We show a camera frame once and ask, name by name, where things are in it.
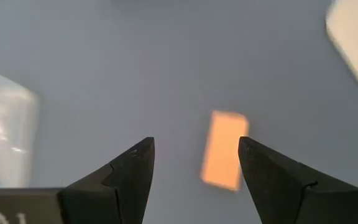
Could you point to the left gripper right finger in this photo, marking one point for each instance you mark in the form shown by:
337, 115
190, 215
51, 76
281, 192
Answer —
284, 193

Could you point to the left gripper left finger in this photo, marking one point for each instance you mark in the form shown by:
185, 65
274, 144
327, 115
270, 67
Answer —
126, 186

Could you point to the light wooden rectangular block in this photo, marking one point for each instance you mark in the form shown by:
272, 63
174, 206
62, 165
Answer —
222, 149

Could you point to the translucent plastic bin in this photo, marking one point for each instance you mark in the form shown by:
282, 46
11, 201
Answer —
5, 130

